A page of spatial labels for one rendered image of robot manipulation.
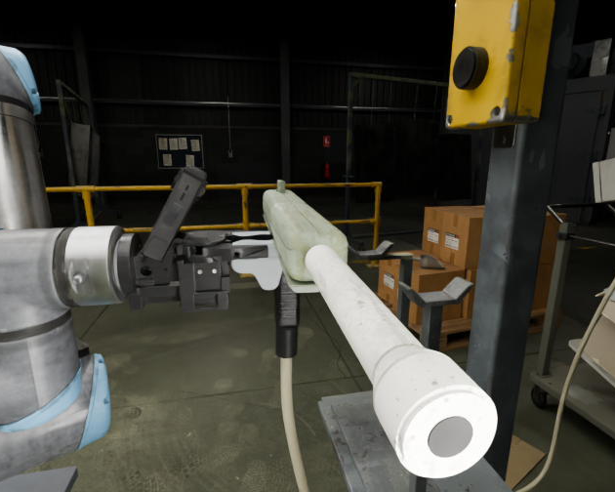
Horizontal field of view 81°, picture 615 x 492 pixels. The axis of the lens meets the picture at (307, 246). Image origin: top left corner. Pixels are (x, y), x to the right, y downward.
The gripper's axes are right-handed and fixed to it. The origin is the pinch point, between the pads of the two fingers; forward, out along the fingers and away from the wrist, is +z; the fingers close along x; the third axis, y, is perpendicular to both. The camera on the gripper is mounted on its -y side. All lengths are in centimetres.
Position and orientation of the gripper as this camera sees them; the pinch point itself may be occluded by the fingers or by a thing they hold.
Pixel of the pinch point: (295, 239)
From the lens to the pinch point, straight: 45.8
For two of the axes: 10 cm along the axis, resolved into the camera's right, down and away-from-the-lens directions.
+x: 2.1, 2.4, -9.5
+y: -0.1, 9.7, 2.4
